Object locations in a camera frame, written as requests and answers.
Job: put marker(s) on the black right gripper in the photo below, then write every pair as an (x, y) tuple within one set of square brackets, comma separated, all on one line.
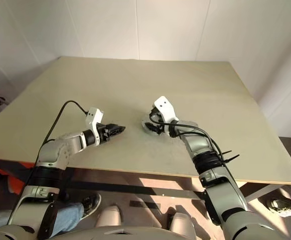
[(156, 116)]

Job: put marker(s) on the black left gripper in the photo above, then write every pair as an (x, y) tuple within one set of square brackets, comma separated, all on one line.
[(104, 132)]

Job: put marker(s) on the motor housing with copper windings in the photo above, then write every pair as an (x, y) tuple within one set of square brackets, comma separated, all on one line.
[(149, 132)]

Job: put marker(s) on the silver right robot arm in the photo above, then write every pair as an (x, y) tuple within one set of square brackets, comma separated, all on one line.
[(225, 195)]

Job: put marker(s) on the black zip tie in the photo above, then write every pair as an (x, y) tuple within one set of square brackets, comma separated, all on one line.
[(231, 159), (226, 152)]

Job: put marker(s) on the silver rounded robot leg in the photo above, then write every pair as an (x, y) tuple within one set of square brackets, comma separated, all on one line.
[(182, 223), (109, 216)]

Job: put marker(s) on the blue jeans leg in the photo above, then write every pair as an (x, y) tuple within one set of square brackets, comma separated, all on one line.
[(70, 212)]

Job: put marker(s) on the silver robot torso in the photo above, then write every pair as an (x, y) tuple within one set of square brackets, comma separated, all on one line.
[(110, 233)]

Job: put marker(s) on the orange object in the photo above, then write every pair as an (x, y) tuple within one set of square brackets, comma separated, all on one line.
[(15, 186)]

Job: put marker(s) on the black white sneaker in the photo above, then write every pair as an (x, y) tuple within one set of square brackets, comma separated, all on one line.
[(283, 207)]

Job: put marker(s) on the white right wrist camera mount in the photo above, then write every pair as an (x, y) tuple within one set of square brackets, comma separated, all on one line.
[(164, 106)]

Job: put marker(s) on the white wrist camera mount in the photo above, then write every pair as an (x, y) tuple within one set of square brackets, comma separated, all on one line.
[(94, 116), (164, 106)]

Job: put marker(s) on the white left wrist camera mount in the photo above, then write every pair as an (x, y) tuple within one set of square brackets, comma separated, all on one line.
[(94, 116)]

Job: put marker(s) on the black table frame bar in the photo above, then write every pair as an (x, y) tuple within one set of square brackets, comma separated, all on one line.
[(135, 188)]

